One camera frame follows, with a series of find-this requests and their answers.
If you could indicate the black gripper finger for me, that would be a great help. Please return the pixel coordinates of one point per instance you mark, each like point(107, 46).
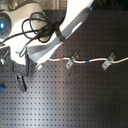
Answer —
point(28, 67)
point(21, 83)

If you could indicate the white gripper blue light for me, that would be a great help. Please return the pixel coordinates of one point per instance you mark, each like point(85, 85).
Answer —
point(14, 32)

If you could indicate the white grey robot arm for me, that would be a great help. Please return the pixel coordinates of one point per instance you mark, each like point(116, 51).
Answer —
point(48, 36)

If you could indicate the small blue object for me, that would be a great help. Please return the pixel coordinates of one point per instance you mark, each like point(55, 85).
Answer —
point(2, 87)

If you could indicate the left metal cable clip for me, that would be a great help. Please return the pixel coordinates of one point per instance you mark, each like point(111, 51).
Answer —
point(71, 60)

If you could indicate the metal cable clip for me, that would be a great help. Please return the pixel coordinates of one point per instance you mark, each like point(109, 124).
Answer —
point(71, 60)
point(109, 61)

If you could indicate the right metal cable clip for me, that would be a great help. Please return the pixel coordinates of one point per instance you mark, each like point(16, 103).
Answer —
point(109, 61)

